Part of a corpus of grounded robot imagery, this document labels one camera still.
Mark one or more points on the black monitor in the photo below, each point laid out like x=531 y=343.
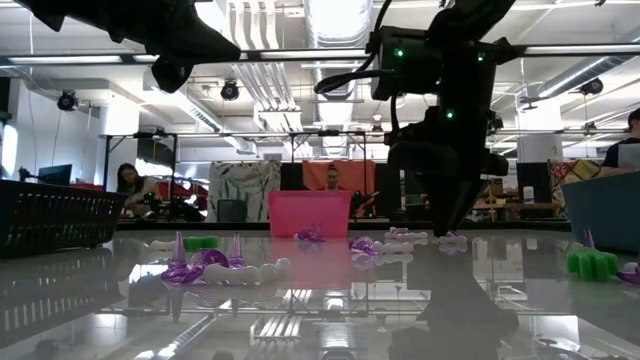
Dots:
x=55 y=175
x=534 y=182

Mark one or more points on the black ceiling spotlight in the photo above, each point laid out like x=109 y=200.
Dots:
x=592 y=86
x=67 y=100
x=230 y=91

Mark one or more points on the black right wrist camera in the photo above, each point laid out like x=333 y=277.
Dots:
x=410 y=65

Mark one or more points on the black slotted plastic basket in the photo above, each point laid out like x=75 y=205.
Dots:
x=50 y=220

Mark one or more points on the black background robot arm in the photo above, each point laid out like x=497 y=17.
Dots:
x=362 y=201

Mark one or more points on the silver ceiling duct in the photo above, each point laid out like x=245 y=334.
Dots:
x=335 y=20

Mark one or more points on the teal plastic bin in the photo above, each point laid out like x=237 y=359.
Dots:
x=605 y=210

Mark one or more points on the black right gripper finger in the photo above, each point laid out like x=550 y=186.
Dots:
x=460 y=200
x=441 y=205

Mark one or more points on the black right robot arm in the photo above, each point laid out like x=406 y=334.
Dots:
x=465 y=75

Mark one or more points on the pink plastic bin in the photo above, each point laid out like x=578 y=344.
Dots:
x=310 y=210

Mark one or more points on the black panel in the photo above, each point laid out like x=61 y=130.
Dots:
x=291 y=176

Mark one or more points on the colourful patchwork quilt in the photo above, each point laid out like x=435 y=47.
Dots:
x=570 y=172

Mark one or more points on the orange curtain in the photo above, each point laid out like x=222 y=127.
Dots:
x=356 y=172

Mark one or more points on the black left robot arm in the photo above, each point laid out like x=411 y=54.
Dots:
x=75 y=15

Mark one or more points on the person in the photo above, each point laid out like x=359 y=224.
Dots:
x=622 y=150
x=132 y=187
x=331 y=177

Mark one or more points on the leaf print curtain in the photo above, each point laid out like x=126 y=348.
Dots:
x=245 y=190

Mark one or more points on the green plastic decoration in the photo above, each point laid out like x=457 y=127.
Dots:
x=200 y=243
x=592 y=262

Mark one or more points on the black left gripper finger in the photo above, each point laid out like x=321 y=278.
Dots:
x=170 y=75

